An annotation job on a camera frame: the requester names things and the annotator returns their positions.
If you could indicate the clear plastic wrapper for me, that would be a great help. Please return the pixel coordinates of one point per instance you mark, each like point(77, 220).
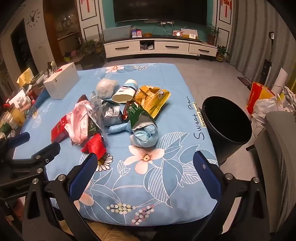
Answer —
point(96, 113)

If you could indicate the grey-blue storage box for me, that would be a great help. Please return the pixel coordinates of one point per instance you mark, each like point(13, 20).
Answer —
point(115, 33)

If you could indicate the grey chair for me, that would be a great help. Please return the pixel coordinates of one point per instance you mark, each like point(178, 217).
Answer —
point(277, 143)

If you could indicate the white television cabinet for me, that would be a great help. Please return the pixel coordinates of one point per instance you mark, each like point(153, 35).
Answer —
point(171, 46)

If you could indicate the white cardboard box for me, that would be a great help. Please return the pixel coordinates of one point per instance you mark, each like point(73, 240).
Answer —
point(62, 83)

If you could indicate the yellow red shopping bag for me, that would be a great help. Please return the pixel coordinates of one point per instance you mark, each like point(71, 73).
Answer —
point(256, 95)

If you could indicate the white paper cup blue stripe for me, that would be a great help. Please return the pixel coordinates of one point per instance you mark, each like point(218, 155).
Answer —
point(126, 92)

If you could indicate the red hanging decoration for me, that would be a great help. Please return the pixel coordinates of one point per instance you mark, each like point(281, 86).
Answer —
point(86, 4)
point(227, 5)

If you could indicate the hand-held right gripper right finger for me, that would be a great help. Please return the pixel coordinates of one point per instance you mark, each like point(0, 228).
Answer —
point(205, 176)

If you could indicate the large white plastic bag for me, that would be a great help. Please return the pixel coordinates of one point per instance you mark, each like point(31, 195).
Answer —
point(266, 106)

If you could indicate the pink plastic bag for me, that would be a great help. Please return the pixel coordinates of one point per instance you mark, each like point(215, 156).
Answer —
point(77, 125)

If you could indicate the black television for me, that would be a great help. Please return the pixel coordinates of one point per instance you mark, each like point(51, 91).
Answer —
point(159, 9)

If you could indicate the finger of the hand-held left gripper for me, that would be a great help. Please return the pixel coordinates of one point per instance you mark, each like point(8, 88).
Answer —
point(49, 150)
point(20, 138)

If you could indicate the dark floor mat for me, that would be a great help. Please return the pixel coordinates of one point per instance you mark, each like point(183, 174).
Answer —
point(244, 81)

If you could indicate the yellow snack bag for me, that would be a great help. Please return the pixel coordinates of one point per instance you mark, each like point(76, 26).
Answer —
point(152, 102)

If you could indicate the dark red snack packet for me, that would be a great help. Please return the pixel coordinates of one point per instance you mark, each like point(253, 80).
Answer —
point(124, 114)

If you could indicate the small red blue box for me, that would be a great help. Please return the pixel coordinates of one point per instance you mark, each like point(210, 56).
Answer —
point(136, 33)

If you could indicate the crumpled white plastic bag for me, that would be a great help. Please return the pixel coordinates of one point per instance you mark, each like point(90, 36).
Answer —
point(105, 88)

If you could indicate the pink box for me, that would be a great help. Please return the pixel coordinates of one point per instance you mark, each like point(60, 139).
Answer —
point(177, 33)

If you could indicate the yellow cloth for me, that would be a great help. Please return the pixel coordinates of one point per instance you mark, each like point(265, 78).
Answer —
point(24, 76)

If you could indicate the green snack packet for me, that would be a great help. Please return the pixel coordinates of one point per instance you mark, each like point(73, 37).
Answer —
point(136, 113)

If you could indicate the grey curtain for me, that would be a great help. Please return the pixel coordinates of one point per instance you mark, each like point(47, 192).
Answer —
point(249, 34)

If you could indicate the blue floral blanket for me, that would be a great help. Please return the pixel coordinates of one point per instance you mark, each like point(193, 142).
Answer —
point(161, 76)

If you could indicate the black wall clock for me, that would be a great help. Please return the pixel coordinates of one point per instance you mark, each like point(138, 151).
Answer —
point(34, 16)

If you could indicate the white rolled paper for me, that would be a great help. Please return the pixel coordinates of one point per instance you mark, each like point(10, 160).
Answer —
point(281, 77)

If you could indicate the yellow glass jar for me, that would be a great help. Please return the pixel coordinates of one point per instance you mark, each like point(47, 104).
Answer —
point(16, 114)

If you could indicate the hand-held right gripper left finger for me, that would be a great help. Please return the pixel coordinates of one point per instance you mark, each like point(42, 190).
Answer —
point(85, 171)

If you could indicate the red wrapper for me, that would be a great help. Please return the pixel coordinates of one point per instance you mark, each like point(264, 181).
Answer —
point(94, 146)

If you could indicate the group of potted plants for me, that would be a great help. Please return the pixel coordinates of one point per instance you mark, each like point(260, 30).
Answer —
point(92, 46)

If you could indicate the small potted plant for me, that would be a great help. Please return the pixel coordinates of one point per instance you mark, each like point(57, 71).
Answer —
point(220, 54)

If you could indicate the upright vacuum cleaner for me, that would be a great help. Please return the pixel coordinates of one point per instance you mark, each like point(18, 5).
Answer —
point(266, 67)

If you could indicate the brown wooden door frame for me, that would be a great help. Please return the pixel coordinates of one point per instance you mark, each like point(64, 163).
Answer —
point(49, 34)

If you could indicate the black trash bin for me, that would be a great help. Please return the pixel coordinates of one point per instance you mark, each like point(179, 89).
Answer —
point(222, 148)

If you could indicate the tall potted plant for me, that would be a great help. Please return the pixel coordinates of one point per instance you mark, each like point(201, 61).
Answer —
point(212, 34)

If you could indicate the silver foil wrapper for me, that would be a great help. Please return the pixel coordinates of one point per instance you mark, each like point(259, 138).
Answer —
point(111, 113)

